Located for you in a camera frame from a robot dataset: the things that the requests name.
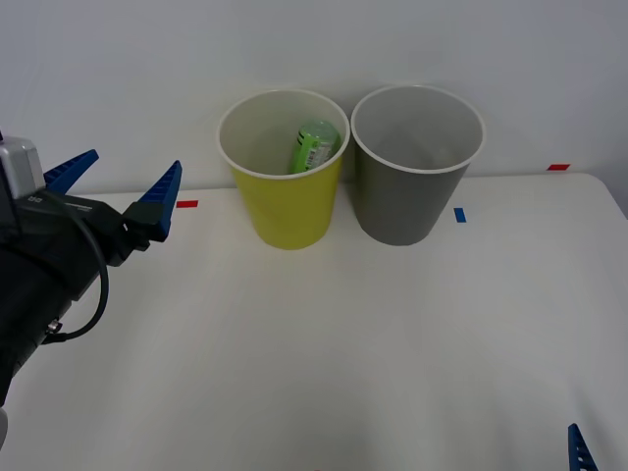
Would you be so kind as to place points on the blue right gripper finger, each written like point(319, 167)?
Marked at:
point(580, 451)

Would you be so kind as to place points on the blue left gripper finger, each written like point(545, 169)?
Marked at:
point(73, 168)
point(162, 201)

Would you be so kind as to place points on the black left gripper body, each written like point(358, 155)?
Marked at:
point(64, 230)

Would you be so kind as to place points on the silver and black left arm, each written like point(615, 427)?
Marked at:
point(29, 319)

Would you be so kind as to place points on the yellow-green plastic bin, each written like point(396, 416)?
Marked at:
point(294, 211)

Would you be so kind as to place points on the grey plastic bin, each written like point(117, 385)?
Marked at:
point(407, 201)

